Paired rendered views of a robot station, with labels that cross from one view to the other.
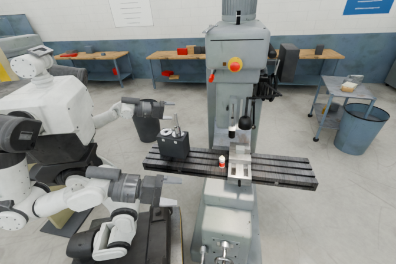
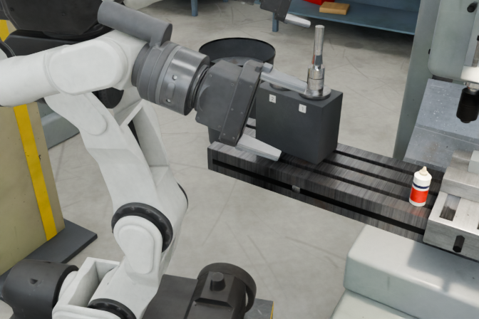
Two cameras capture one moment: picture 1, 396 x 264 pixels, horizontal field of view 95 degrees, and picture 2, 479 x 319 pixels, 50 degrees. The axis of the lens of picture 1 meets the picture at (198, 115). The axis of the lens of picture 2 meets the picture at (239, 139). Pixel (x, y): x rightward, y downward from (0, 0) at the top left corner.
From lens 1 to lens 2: 29 cm
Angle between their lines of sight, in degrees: 15
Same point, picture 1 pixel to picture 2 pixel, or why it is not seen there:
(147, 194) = (215, 98)
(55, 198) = (28, 62)
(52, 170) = (25, 48)
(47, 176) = not seen: hidden behind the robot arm
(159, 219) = (218, 300)
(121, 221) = (133, 232)
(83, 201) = (82, 65)
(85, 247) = (42, 290)
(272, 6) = not seen: outside the picture
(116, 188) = (153, 58)
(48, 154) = not seen: outside the picture
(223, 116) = (455, 38)
